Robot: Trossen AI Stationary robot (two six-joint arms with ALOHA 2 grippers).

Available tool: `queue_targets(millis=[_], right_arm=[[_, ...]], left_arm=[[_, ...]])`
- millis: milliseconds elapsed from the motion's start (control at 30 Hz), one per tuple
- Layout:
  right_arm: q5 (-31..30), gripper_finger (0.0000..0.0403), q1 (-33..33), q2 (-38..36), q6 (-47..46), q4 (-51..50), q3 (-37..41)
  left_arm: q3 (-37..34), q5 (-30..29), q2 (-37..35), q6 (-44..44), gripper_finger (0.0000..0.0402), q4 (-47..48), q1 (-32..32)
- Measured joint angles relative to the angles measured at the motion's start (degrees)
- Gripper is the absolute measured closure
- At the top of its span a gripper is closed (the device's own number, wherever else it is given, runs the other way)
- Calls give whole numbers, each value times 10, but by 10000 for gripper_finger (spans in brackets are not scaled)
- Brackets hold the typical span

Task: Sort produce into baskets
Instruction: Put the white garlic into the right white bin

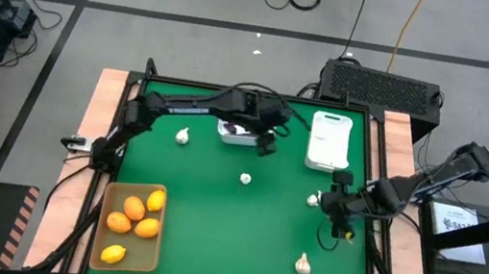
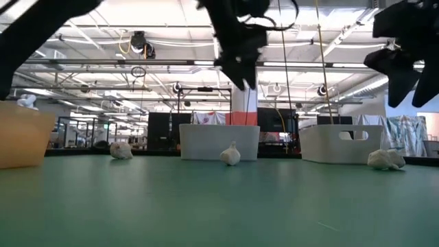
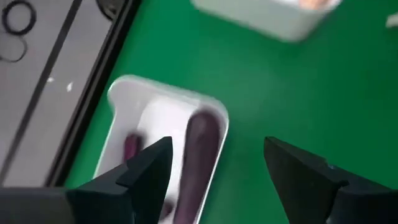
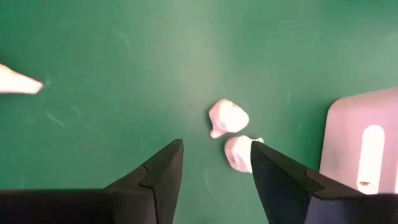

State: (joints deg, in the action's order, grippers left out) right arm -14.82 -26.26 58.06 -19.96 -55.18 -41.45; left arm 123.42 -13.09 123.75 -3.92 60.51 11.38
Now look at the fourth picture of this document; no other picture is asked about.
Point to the narrow white plastic basket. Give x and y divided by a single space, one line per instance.
345 140

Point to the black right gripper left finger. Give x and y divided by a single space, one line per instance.
155 193

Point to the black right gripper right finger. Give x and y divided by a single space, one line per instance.
280 186

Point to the green table mat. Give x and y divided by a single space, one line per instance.
124 46

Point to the white garlic bulb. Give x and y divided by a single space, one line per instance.
15 82

